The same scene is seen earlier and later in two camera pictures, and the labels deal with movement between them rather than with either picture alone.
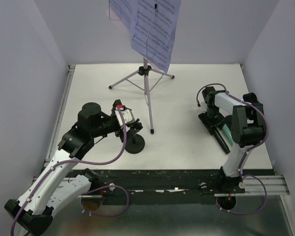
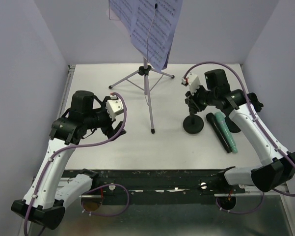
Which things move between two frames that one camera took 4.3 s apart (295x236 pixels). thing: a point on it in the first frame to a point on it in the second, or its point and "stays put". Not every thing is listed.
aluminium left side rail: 71,69 stays put
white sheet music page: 153,25 stays put
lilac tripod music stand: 146,70 stays put
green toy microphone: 227,134 stays put
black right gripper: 219,121 to 192,100
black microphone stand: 136,142 to 193,124
